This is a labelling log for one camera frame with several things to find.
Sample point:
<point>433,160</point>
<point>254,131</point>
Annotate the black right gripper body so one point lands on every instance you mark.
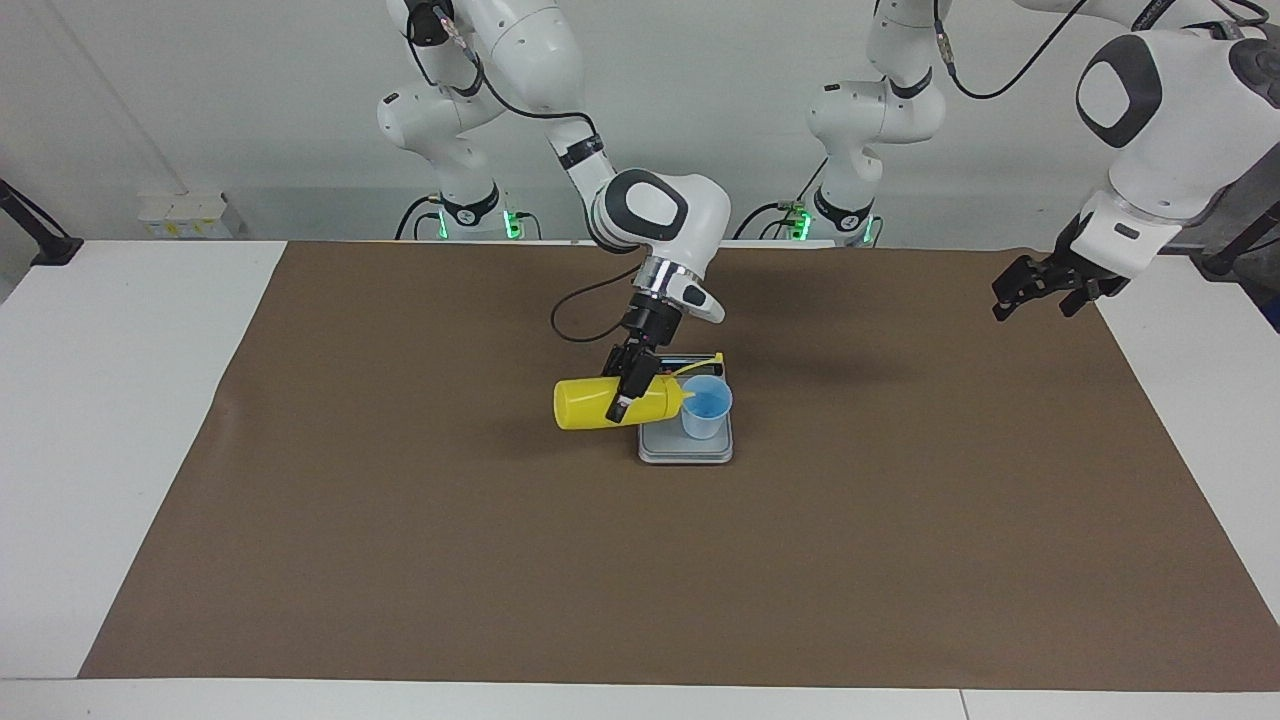
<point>650,325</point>

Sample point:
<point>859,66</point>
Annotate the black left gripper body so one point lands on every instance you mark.
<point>1080,270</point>

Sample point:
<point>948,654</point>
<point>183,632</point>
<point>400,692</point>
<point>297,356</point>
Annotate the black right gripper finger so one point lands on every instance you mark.
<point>635,390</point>
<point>618,362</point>

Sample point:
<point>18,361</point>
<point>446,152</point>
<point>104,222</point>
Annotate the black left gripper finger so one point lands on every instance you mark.
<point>1080,295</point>
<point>1025,280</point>

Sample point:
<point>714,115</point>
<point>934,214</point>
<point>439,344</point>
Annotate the yellow squeeze bottle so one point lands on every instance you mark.
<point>580,405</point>

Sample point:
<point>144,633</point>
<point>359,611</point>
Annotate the light blue plastic cup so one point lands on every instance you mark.
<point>705,410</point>

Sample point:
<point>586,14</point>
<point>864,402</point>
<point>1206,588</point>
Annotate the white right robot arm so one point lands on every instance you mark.
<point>705,215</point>

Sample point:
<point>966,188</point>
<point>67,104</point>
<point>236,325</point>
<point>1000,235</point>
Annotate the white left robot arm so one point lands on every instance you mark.
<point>1170,150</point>

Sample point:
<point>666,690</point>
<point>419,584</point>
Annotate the digital kitchen scale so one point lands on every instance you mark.
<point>690,450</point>

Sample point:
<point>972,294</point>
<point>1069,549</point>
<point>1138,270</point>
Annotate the black stand foot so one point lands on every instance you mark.
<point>1230,260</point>
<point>55,245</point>

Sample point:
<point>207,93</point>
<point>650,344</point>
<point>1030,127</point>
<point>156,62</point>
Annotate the brown table mat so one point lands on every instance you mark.
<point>700,560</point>

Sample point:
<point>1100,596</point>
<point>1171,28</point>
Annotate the white power strip box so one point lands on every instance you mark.
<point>185,215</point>

